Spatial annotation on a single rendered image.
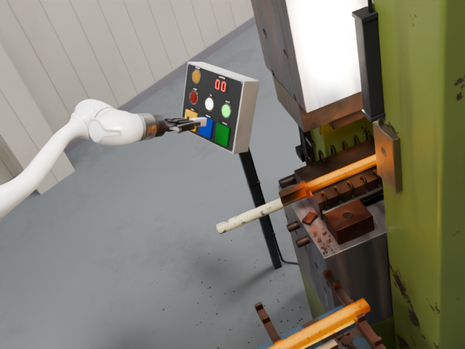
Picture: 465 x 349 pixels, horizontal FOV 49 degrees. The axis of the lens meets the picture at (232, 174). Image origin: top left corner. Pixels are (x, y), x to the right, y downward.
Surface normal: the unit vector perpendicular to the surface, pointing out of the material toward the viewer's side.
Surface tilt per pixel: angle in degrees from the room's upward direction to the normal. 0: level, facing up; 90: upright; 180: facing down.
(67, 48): 90
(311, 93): 90
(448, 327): 90
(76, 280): 0
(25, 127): 90
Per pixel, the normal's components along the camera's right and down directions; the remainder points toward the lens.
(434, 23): -0.92, 0.38
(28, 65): 0.68, 0.34
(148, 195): -0.25, -0.73
